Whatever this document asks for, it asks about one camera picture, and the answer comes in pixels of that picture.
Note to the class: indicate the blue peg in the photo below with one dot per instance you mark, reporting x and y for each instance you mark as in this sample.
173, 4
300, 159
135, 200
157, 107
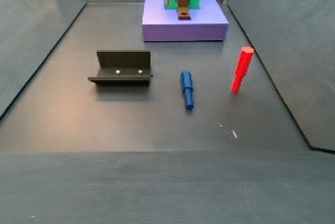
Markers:
187, 89

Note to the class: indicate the black angled fixture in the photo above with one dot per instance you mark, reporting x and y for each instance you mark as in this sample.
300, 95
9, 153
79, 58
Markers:
122, 67

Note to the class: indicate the purple base block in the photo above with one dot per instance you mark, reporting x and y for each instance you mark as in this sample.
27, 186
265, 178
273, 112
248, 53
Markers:
161, 26

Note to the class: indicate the red peg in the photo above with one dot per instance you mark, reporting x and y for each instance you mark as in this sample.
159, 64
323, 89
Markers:
242, 67

